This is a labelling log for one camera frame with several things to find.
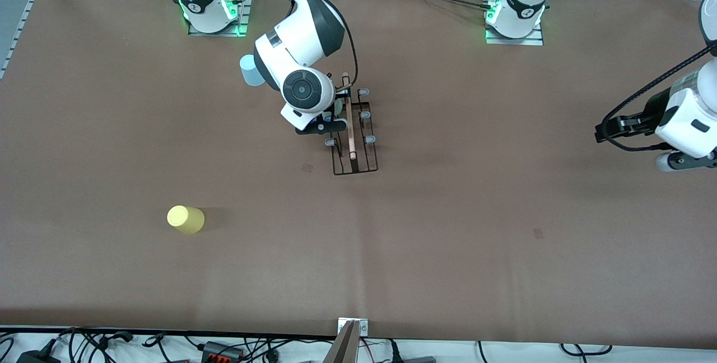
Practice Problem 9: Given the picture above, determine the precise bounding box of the yellow plastic cup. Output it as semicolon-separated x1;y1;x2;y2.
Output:
167;205;206;235

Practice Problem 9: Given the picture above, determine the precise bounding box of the brown table cover sheet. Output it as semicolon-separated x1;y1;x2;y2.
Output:
0;0;717;350

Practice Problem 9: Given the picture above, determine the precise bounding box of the small metal bracket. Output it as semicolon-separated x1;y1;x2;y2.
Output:
338;318;369;337

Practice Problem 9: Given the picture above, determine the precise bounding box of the aluminium camera post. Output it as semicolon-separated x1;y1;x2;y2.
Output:
323;320;362;363

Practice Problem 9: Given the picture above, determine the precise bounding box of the aluminium table edge rail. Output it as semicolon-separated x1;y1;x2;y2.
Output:
0;0;59;79

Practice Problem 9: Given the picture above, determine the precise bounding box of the black wire cup holder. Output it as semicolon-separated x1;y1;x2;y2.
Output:
324;72;380;176

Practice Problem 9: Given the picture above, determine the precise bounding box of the light blue plastic cup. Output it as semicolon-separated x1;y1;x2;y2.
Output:
239;54;267;87

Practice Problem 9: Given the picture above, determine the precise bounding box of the black power adapter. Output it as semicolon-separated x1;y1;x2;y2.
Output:
16;349;62;363

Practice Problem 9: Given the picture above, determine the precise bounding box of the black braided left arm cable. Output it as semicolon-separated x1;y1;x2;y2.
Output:
595;44;717;152

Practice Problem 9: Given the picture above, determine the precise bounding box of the black orange connector box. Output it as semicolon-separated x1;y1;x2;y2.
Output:
201;341;245;361

